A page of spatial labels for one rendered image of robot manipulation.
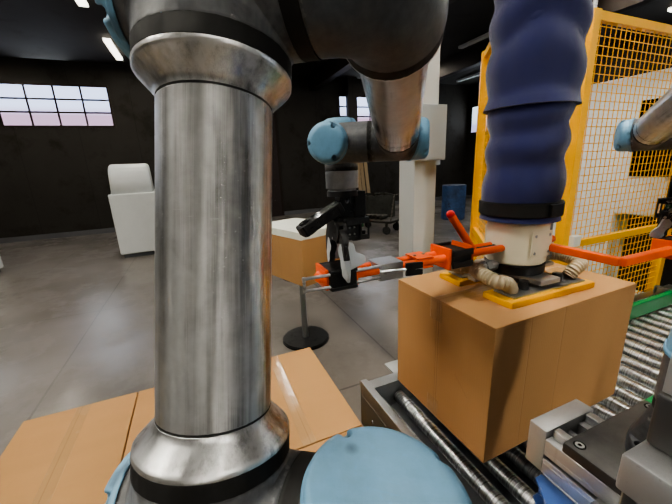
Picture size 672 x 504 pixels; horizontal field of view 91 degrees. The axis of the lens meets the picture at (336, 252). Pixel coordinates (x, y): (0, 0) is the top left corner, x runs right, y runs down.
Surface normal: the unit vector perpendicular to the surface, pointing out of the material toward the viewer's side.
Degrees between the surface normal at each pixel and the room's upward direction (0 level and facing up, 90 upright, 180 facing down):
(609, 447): 0
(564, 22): 73
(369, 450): 7
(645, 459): 0
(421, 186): 90
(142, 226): 90
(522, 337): 90
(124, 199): 90
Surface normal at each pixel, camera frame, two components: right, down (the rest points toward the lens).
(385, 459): 0.08, -0.96
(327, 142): -0.20, 0.26
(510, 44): -0.87, -0.11
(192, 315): 0.01, 0.01
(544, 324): 0.41, 0.22
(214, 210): 0.33, 0.02
